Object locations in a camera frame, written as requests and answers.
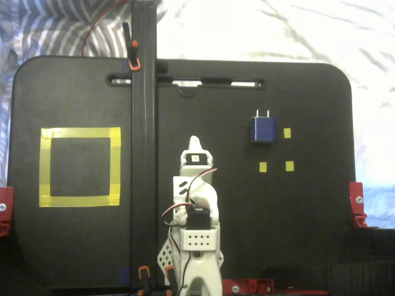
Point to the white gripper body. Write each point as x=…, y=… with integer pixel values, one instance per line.
x=195, y=171

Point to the orange black bar clamp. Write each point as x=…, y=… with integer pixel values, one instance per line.
x=169, y=271
x=140, y=272
x=133, y=46

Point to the red corner clamp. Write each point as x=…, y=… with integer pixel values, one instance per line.
x=355, y=191
x=6, y=197

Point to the blue tape piece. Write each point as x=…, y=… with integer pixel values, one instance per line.
x=124, y=276

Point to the black flat bar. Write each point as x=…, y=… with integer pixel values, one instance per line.
x=144, y=154

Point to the blue white charger block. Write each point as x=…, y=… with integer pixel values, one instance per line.
x=262, y=132

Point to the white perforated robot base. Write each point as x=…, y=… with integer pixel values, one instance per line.
x=161, y=264

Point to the white fixed gripper jaw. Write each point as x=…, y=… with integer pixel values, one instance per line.
x=196, y=143

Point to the yellow tape square outline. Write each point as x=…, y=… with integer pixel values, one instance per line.
x=44, y=166

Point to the black backdrop sheet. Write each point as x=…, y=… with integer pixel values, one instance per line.
x=370, y=262

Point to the red pole base bracket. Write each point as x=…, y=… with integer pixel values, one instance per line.
x=247, y=285

